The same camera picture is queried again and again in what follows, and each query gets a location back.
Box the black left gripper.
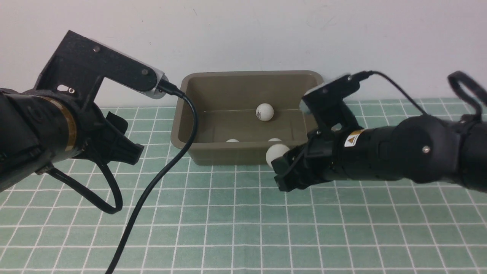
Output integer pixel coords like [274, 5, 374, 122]
[72, 101, 144, 165]

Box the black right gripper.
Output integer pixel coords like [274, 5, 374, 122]
[272, 129, 347, 191]

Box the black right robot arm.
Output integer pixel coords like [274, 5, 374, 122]
[270, 115, 487, 193]

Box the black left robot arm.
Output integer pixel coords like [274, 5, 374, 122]
[0, 89, 144, 191]

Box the brown plastic storage bin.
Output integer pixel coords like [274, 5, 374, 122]
[181, 70, 324, 166]

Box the green checkered tablecloth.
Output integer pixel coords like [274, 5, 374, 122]
[0, 107, 487, 274]

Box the black left camera cable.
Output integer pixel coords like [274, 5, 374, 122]
[48, 82, 198, 274]

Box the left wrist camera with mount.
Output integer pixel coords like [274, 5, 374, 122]
[34, 30, 167, 102]

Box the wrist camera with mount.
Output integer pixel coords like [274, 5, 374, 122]
[34, 30, 167, 102]
[299, 75, 361, 134]

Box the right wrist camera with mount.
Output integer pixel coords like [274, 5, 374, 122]
[299, 75, 361, 134]

